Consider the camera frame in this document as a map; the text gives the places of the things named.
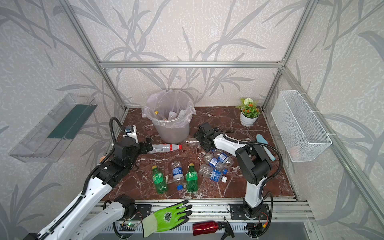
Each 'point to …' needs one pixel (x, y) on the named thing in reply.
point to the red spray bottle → (208, 227)
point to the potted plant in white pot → (249, 112)
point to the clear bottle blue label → (177, 170)
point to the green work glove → (166, 220)
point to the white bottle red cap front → (172, 115)
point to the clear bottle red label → (192, 142)
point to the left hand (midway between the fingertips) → (144, 133)
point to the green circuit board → (129, 224)
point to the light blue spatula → (260, 138)
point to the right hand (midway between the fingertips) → (197, 135)
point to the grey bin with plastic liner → (158, 105)
